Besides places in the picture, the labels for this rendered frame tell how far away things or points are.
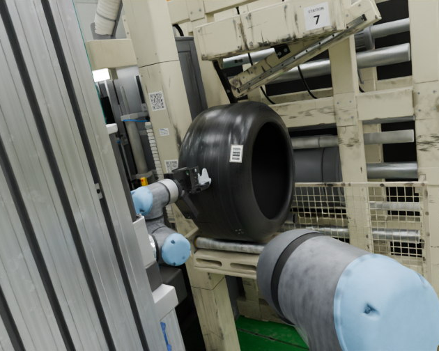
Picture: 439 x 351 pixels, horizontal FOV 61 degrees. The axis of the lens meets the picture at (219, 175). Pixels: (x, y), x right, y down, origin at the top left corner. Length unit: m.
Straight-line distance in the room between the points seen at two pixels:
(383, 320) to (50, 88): 0.39
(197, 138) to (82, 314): 0.98
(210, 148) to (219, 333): 1.00
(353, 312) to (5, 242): 0.33
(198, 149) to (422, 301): 1.03
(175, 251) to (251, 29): 1.01
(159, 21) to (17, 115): 1.24
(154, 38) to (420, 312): 1.35
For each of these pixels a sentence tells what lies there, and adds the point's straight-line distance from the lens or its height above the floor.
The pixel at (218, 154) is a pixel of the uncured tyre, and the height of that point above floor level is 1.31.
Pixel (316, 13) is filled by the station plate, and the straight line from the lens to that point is 1.53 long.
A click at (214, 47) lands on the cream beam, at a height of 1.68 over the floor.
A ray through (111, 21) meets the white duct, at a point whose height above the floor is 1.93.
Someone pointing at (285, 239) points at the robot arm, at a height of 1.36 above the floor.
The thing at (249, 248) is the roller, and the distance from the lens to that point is 1.48.
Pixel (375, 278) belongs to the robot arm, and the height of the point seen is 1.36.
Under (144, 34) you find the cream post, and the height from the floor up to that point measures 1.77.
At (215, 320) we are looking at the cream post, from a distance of 1.93.
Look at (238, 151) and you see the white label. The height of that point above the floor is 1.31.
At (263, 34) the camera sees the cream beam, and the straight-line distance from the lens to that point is 1.61.
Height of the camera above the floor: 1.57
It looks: 15 degrees down
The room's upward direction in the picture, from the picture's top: 11 degrees counter-clockwise
